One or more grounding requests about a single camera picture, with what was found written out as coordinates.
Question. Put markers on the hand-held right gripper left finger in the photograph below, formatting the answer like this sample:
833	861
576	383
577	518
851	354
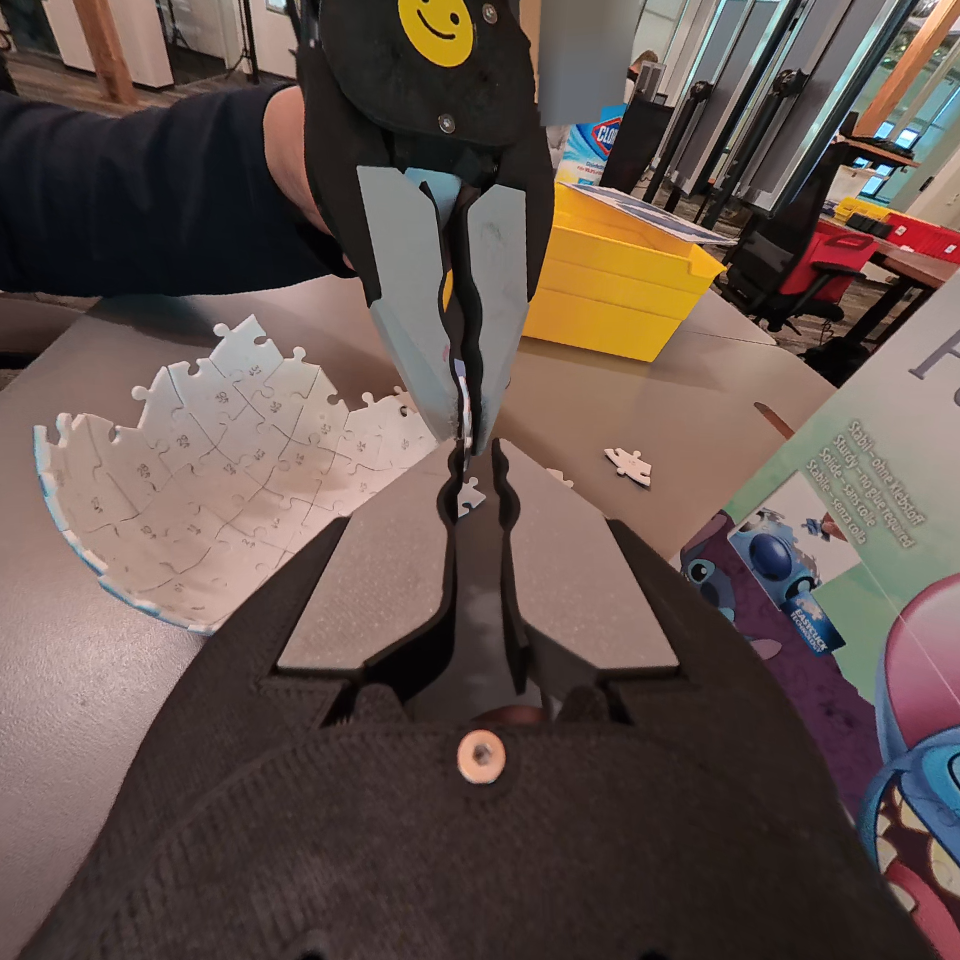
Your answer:
367	592

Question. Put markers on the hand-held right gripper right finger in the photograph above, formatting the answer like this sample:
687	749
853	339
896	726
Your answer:
592	592

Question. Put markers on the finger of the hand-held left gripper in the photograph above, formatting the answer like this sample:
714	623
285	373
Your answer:
502	270
401	270

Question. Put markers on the white backed puzzle piece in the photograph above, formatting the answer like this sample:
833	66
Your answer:
560	478
463	405
630	465
471	496

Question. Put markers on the partly built puzzle ball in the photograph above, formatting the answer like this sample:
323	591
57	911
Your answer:
225	480

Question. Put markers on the cartoon print puzzle box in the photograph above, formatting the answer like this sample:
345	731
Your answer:
862	600

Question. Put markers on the person's left hand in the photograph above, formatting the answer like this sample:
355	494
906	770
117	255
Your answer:
296	157

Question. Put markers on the disinfecting wipes canister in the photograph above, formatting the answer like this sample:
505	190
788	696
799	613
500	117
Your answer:
592	146

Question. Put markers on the blue white printed sheet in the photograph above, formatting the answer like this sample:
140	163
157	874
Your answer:
652	214

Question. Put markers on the black red office chair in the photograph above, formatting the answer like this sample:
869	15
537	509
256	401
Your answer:
795	262

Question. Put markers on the row of grey partition panels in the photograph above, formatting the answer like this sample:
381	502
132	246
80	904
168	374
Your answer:
810	90

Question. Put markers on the plain wooden post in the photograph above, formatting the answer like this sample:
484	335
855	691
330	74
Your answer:
907	67

